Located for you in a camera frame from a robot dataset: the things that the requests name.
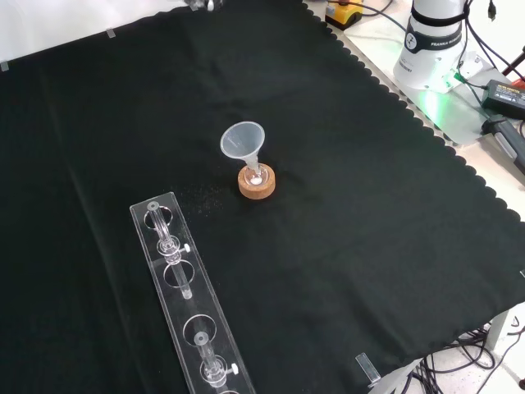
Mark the clear acrylic funnel stand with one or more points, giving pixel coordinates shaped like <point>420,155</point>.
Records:
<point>190,303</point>

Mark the grey metal base plate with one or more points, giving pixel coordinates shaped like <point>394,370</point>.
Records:
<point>459,111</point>

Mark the yellow stop button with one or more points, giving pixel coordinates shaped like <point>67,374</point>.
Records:
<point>343,11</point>

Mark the round-bottom glass flask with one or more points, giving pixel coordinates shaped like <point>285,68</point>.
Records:
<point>256,176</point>

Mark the clear cloth clip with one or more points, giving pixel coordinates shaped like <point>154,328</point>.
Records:
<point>4,65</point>
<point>110,33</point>
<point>368,369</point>

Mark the black power adapter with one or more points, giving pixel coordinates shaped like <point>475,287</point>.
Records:
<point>502,95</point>

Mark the black table cloth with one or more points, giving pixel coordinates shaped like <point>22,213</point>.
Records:
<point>229,197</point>

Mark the black handheld device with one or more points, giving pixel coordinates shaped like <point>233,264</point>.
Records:
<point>505,137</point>

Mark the clear plastic weighing funnel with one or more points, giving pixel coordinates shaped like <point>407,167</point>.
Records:
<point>242,141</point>

